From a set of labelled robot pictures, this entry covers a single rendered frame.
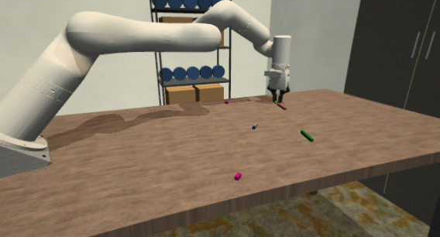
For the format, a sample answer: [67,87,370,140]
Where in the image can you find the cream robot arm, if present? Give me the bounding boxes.
[0,0,291,151]

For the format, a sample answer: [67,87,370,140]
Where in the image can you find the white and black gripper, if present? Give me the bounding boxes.
[267,69,290,103]

